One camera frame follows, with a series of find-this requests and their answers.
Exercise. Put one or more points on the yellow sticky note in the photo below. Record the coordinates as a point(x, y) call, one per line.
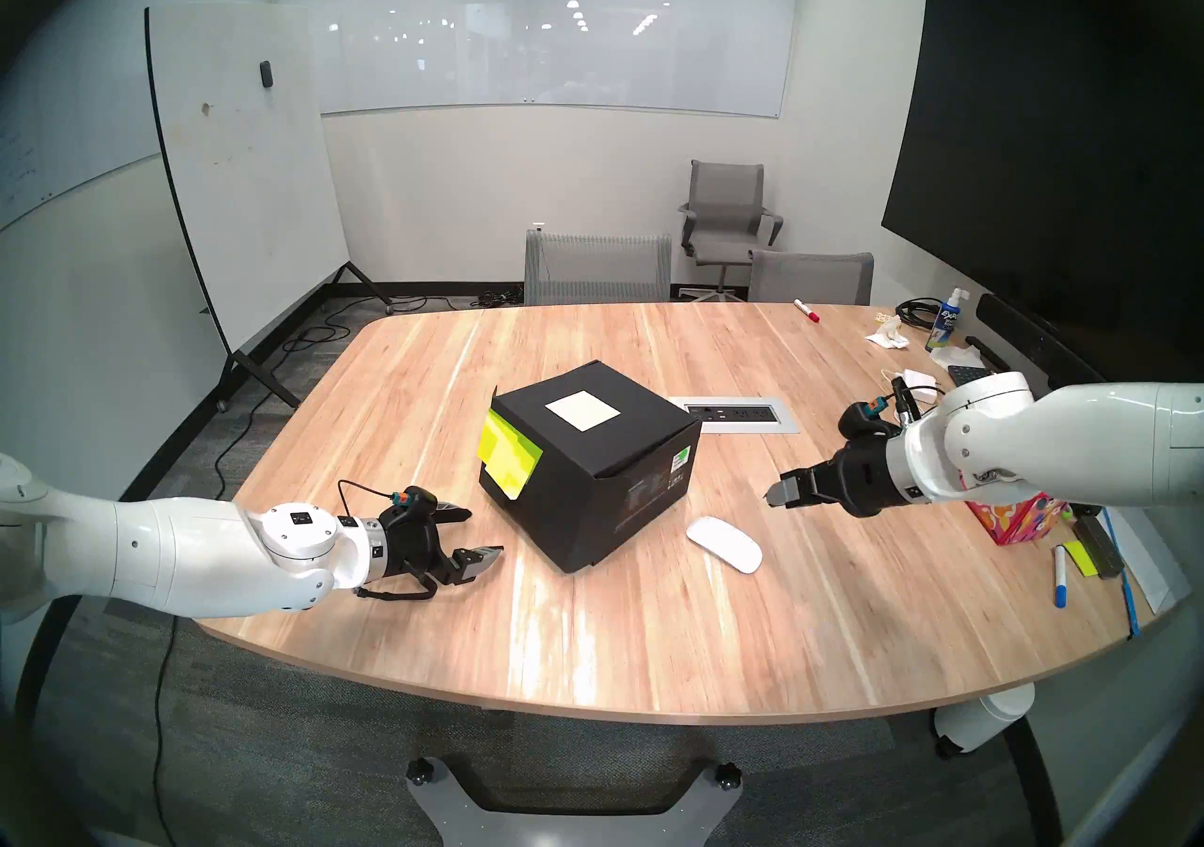
point(519, 467)

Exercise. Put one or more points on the red marker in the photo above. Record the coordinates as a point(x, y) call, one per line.
point(806, 310)

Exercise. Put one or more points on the square paper sticker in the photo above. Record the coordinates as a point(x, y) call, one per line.
point(583, 411)

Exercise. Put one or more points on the large black wall screen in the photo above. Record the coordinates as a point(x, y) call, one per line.
point(1035, 149)

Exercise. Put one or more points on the black keyboard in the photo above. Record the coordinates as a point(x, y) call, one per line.
point(969, 375)

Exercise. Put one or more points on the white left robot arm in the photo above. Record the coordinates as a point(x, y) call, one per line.
point(169, 554)

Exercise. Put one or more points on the colourful tissue box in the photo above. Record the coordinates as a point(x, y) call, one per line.
point(1016, 516)

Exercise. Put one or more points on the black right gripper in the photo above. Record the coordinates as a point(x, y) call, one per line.
point(870, 478)

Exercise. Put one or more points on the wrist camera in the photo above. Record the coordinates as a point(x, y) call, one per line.
point(870, 417)
point(417, 500)

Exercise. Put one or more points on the black video bar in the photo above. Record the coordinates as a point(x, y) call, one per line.
point(1021, 332)

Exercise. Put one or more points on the blue marker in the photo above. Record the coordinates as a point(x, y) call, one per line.
point(1060, 577)

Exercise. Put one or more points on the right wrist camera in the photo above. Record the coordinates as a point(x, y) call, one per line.
point(870, 417)

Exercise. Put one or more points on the wall glass whiteboard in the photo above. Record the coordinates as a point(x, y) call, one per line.
point(47, 140)
point(546, 36)

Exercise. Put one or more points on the white paper sheet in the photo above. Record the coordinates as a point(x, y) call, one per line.
point(1152, 568)

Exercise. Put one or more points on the crumpled white tissue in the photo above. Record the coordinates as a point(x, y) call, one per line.
point(957, 356)
point(889, 334)

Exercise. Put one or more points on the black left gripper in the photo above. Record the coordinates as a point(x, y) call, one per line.
point(414, 549)

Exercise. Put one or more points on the black whiteboard eraser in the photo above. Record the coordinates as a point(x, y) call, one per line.
point(1098, 542)

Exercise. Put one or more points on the green sticky note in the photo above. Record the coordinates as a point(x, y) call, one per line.
point(491, 436)

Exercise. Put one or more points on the yellow sticky note pad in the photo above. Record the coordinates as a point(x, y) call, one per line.
point(1079, 558)

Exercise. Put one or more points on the rolling whiteboard with stand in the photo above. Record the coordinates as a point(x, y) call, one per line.
point(245, 177)

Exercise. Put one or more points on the white computer mouse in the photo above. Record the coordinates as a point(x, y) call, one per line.
point(724, 544)

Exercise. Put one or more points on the grey mesh chair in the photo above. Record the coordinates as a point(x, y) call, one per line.
point(597, 271)

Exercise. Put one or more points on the black cardboard box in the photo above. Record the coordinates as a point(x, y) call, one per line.
point(607, 478)

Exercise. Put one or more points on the grey office chair with armrests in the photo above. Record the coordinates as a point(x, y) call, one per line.
point(726, 204)

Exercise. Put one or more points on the whiteboard cleaner spray bottle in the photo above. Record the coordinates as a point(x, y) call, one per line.
point(943, 326)

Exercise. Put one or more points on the grey fabric chair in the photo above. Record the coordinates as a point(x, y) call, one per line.
point(811, 281)

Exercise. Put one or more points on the silver table outlet panel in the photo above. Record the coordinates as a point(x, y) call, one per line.
point(748, 415)

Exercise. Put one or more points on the blue pen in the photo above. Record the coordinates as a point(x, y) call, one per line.
point(1127, 601)

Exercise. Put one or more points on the white power adapter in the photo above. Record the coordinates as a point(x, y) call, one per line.
point(917, 381)

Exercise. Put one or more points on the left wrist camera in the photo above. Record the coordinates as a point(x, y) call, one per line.
point(417, 500)

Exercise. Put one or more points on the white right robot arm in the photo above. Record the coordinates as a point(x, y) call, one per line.
point(1091, 445)

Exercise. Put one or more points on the grey robot base frame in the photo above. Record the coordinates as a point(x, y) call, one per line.
point(574, 826)

